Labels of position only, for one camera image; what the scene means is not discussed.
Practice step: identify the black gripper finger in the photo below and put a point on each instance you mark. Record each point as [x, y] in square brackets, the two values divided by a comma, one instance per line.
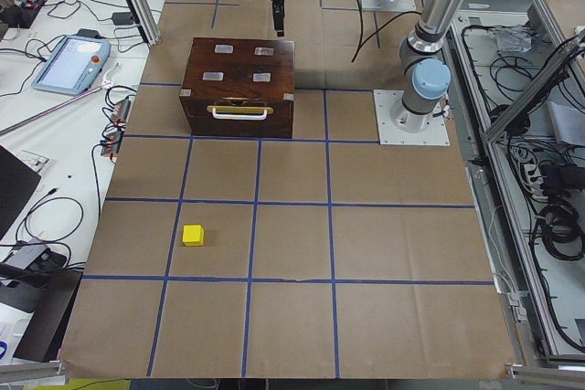
[278, 17]

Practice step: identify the yellow block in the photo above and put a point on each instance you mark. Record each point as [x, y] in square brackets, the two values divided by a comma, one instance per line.
[193, 235]

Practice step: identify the dark wooden drawer box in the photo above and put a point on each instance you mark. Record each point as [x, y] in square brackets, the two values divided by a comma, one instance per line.
[239, 68]

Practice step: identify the black power adapter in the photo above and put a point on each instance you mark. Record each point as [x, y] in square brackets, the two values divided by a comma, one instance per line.
[122, 18]

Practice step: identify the left teach pendant tablet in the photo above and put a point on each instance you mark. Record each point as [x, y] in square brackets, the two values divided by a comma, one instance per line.
[73, 65]

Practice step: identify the black laptop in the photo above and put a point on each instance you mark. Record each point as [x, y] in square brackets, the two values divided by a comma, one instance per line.
[18, 183]

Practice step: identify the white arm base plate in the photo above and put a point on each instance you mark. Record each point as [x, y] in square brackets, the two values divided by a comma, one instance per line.
[399, 127]

